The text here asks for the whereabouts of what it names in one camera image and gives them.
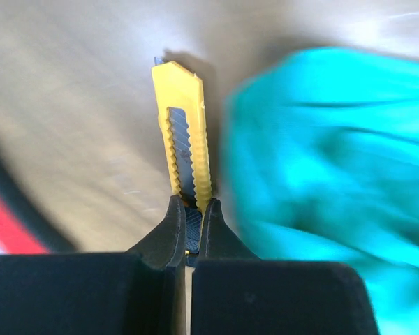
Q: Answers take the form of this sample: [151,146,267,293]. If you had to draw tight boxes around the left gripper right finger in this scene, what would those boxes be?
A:
[191,198,379,334]

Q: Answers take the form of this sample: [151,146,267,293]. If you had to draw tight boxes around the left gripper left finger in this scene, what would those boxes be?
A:
[0,196,186,334]

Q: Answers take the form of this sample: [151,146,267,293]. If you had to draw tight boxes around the red utility knife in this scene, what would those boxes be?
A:
[0,158,77,254]

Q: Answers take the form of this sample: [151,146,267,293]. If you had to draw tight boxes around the yellow utility knife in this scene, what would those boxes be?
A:
[150,55,213,259]

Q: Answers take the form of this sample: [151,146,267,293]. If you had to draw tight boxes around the green cloth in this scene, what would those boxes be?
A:
[221,48,419,334]

